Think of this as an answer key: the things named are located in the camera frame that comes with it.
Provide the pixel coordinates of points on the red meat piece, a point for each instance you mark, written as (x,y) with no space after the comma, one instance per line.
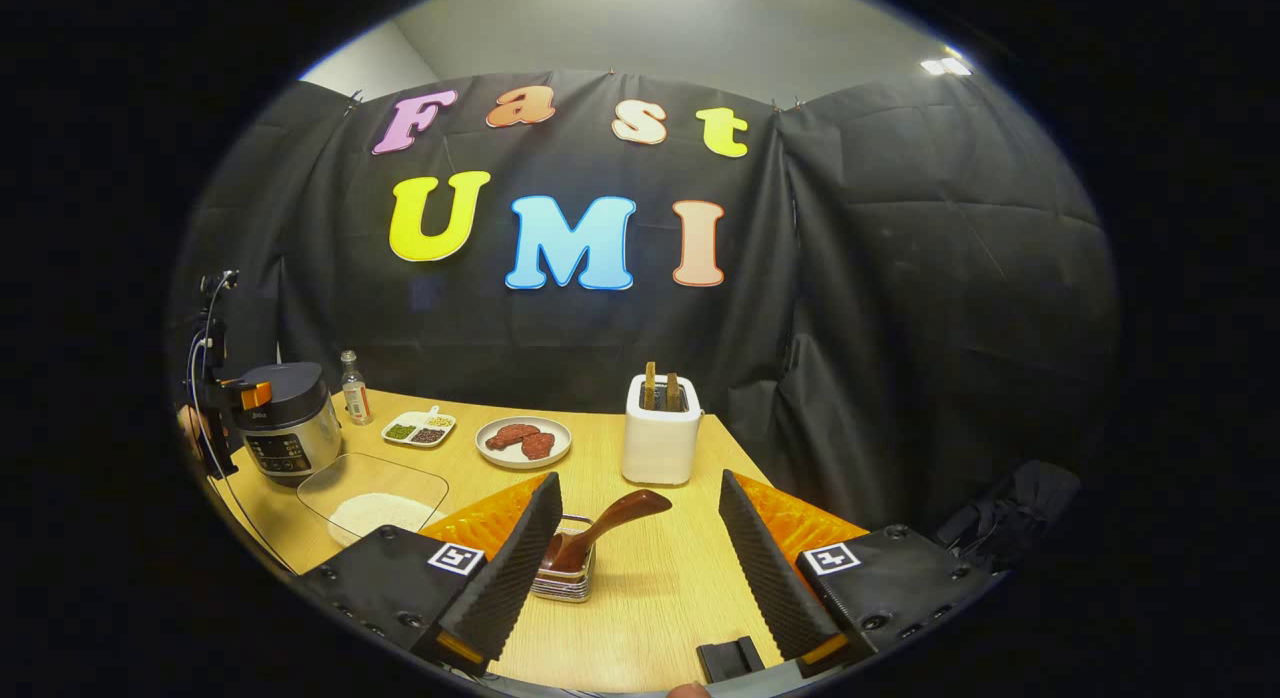
(540,446)
(510,437)

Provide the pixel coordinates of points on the white round plate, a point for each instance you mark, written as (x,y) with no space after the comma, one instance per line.
(495,456)

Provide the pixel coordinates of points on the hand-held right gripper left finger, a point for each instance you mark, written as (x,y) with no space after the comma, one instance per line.
(515,568)

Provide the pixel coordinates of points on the dark cloth bundle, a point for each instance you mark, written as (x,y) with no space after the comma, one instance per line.
(1010,518)

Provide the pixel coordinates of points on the white rice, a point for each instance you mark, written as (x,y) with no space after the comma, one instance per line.
(380,513)

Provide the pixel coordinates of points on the brown toast slice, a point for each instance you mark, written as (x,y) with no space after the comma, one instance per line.
(673,391)
(650,386)

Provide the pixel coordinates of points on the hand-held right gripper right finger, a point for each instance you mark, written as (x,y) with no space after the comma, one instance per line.
(765,578)

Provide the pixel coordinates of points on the dark grey rice cooker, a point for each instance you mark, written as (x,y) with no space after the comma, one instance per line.
(300,448)

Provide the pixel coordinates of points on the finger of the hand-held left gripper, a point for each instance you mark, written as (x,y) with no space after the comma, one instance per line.
(255,394)

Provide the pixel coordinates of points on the small ceiling light panel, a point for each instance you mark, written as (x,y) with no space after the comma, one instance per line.
(946,66)

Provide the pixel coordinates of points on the brown wooden spoon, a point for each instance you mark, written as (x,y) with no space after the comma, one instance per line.
(620,513)

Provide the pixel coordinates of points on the white divided grain dish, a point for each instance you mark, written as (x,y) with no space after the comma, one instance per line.
(415,430)

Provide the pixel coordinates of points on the clear glass container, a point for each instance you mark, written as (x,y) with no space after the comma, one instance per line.
(370,473)

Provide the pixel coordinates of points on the small clear glass bottle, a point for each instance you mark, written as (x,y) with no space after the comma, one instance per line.
(356,398)

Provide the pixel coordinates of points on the white toaster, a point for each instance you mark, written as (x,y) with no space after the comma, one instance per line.
(660,448)

